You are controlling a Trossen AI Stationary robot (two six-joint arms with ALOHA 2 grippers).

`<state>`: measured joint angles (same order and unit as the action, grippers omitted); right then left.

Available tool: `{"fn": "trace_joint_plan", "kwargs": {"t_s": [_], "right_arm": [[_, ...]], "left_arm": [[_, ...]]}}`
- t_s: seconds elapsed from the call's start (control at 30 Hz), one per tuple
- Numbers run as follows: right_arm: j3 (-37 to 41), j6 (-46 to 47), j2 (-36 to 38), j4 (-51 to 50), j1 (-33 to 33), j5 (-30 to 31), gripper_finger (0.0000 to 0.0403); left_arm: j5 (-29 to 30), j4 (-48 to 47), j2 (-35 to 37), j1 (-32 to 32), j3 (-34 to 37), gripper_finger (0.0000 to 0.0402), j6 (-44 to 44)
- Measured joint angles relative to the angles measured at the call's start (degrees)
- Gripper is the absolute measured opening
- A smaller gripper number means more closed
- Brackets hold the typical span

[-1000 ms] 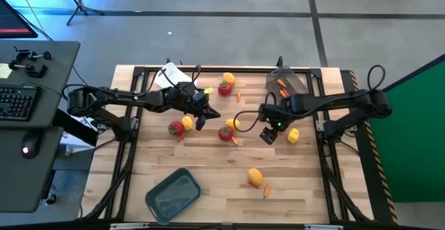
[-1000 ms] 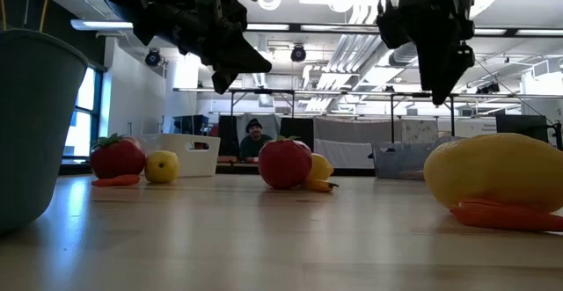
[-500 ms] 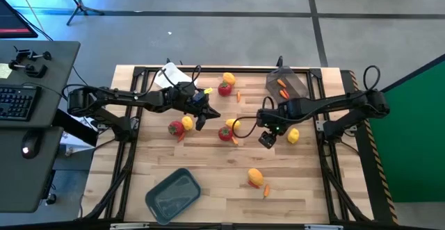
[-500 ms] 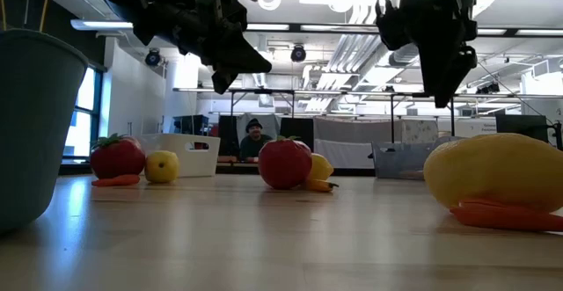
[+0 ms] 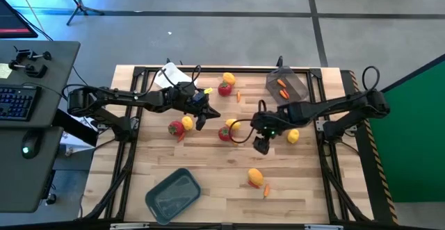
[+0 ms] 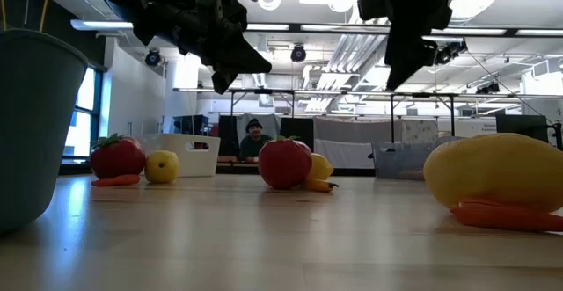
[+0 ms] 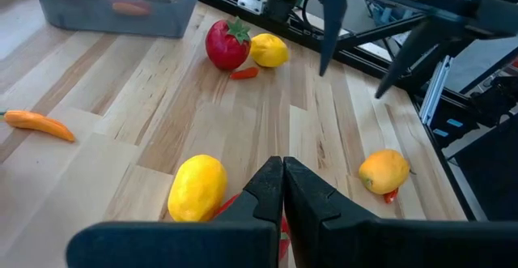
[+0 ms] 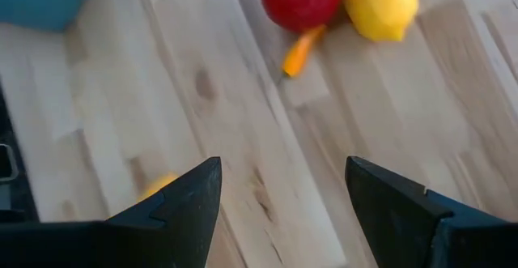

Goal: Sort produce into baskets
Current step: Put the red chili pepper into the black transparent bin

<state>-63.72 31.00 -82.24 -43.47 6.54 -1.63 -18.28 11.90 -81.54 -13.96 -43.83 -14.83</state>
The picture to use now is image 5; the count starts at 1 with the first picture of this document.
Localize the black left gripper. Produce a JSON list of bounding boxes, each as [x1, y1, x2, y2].
[[165, 81, 222, 131]]

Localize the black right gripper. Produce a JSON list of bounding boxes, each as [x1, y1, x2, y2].
[[250, 110, 291, 156]]

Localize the yellow toy lemon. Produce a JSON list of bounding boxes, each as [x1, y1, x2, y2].
[[225, 118, 241, 131], [286, 128, 300, 145], [181, 115, 194, 131]]

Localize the orange-yellow toy lemon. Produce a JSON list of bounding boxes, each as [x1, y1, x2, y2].
[[222, 72, 237, 86], [247, 167, 265, 187]]

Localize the white plastic basket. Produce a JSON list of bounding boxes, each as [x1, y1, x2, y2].
[[152, 61, 197, 90]]

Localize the grey translucent plastic basket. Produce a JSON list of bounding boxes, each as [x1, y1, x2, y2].
[[266, 65, 310, 106]]

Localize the teal plastic basket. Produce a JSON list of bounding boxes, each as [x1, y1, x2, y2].
[[144, 167, 202, 226]]

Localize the yellow black hazard strip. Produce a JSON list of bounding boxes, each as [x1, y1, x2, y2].
[[349, 69, 400, 226]]

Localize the white printed box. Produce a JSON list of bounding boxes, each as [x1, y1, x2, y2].
[[59, 114, 99, 156]]

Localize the green panel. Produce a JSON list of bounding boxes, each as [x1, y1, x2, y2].
[[368, 54, 445, 204]]

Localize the black desk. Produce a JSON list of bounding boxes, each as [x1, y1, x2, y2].
[[0, 40, 81, 130], [0, 126, 65, 214]]

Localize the black tripod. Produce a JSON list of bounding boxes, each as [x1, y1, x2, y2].
[[57, 0, 105, 26]]

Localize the black computer mouse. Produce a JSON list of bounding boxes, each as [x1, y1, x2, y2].
[[21, 132, 41, 161]]

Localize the black clamp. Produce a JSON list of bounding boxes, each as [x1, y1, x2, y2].
[[13, 46, 53, 61], [8, 60, 49, 79]]

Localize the black keyboard blue backlight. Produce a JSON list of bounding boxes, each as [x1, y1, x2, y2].
[[0, 84, 43, 122]]

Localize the paper note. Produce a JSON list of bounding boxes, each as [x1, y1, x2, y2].
[[0, 63, 13, 80]]

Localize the black monitor red stripe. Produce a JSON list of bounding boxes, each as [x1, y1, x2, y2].
[[0, 0, 39, 39]]

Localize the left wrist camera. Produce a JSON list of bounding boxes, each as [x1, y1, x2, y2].
[[192, 90, 207, 104]]

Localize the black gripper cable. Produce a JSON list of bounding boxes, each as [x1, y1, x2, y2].
[[227, 99, 267, 145]]

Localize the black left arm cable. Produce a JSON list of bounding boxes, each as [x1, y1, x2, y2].
[[158, 64, 203, 89]]

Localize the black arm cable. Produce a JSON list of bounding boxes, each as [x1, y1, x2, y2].
[[158, 64, 203, 89], [362, 65, 381, 92]]

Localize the silver bracket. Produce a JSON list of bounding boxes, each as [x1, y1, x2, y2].
[[304, 224, 344, 230], [109, 222, 150, 230]]

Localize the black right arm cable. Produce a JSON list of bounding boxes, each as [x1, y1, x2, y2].
[[362, 65, 381, 92]]

